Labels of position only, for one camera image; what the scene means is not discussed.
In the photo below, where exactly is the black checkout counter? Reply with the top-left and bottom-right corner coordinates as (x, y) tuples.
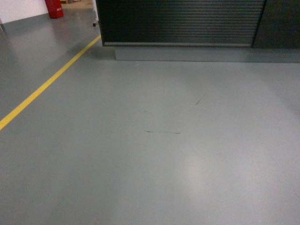
(96, 0), (300, 63)

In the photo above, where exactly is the red fire extinguisher box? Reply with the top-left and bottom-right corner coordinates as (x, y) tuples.
(45, 0), (64, 19)

